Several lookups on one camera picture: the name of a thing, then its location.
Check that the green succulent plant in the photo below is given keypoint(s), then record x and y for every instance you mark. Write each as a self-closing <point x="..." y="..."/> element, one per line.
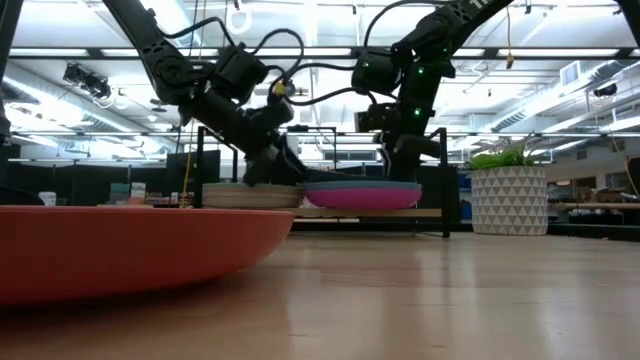
<point x="495" y="160"/>

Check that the ceiling air vent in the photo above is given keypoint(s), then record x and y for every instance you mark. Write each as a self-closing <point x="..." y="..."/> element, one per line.
<point x="570" y="73"/>

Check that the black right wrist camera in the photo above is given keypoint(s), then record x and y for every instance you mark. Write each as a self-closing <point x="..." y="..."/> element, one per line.
<point x="377" y="118"/>

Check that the pink plate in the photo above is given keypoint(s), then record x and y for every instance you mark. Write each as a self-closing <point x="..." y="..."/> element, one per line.
<point x="362" y="199"/>

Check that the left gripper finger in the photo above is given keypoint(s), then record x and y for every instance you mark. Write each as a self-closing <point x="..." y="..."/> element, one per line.
<point x="292" y="167"/>
<point x="262" y="170"/>

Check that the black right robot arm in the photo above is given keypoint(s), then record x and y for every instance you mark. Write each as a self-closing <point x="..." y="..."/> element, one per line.
<point x="430" y="35"/>

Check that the terracotta plate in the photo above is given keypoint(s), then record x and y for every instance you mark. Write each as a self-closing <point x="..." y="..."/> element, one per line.
<point x="250" y="201"/>

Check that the dark orange plate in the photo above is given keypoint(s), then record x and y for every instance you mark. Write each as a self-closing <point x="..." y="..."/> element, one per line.
<point x="125" y="255"/>

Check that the black ceiling dome camera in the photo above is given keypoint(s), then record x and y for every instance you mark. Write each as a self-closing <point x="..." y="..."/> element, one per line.
<point x="291" y="89"/>

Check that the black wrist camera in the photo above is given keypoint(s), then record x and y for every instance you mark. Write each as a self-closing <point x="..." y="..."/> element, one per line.
<point x="280" y="111"/>
<point x="377" y="118"/>

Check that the black monitor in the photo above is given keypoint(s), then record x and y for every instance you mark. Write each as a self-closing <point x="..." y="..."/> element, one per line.
<point x="187" y="172"/>

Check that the wooden shelf with black frame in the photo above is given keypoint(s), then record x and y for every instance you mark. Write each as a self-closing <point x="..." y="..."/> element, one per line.
<point x="400" y="213"/>

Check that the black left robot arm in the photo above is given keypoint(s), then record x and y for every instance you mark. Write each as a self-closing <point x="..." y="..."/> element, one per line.
<point x="160" y="60"/>

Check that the white triangle-patterned plant pot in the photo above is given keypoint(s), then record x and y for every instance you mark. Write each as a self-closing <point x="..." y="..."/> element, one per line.
<point x="510" y="200"/>

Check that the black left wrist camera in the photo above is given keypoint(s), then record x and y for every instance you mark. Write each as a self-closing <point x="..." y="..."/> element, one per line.
<point x="280" y="111"/>

